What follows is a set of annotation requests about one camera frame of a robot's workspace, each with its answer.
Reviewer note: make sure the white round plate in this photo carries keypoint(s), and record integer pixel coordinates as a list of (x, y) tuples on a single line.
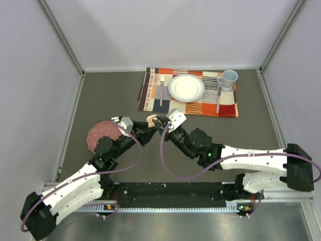
[(186, 88)]

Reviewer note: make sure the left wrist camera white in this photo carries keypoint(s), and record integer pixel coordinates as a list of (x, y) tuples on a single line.
[(125, 124)]

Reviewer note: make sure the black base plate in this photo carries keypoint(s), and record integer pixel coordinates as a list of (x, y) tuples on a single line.
[(175, 194)]

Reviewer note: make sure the pink polka dot plate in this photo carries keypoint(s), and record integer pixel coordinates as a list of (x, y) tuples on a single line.
[(102, 129)]

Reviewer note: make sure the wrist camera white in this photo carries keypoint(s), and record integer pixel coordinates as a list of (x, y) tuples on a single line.
[(125, 124), (176, 118)]

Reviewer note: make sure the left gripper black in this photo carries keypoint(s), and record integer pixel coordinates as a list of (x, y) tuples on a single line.
[(141, 132)]

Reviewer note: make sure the grey cable duct rail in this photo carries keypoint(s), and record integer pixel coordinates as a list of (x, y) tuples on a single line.
[(230, 207)]

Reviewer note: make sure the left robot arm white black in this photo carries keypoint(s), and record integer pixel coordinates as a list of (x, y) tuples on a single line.
[(108, 140)]

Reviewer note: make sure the pink handled fork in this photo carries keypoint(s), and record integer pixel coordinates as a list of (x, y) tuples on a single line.
[(162, 82)]

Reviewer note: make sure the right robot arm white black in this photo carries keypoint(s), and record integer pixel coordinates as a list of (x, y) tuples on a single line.
[(267, 169)]

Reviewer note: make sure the pink handled knife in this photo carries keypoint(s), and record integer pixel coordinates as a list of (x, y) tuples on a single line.
[(218, 99)]

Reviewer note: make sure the light blue mug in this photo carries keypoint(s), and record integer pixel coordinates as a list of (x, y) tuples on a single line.
[(227, 79)]

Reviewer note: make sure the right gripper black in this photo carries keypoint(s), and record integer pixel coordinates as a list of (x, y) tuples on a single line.
[(161, 124)]

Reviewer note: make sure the beige square ring object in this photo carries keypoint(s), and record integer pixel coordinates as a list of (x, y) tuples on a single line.
[(150, 120)]

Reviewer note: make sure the patterned orange placemat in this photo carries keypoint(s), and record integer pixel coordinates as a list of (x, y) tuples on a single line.
[(206, 105)]

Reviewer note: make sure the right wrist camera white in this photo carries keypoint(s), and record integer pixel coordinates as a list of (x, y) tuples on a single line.
[(176, 118)]

